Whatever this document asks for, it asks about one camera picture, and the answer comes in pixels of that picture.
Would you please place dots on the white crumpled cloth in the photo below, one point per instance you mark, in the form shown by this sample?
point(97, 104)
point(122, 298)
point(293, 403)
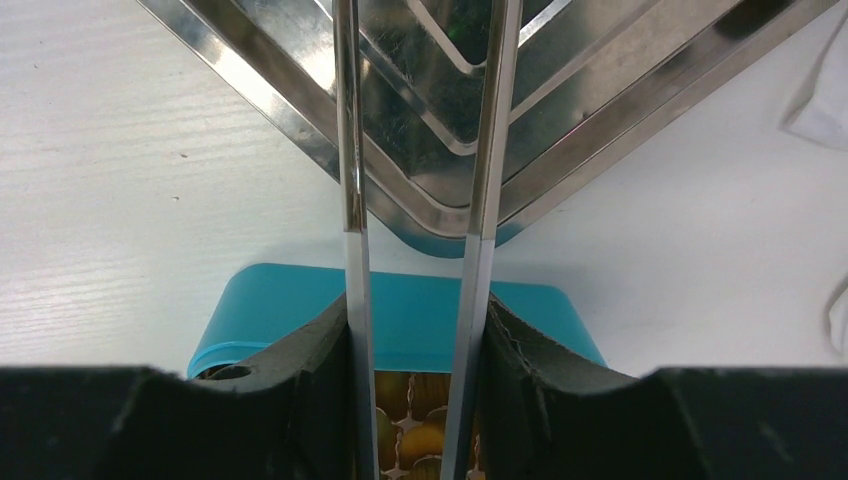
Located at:
point(820, 117)

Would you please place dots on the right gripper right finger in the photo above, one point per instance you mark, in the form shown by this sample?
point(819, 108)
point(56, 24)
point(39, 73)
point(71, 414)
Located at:
point(546, 412)

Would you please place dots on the teal chocolate box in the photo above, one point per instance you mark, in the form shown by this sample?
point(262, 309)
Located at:
point(414, 321)

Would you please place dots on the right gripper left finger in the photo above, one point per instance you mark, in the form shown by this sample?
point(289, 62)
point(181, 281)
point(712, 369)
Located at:
point(283, 413)

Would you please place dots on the steel tray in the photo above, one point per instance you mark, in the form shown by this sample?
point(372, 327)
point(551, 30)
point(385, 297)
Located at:
point(594, 80)

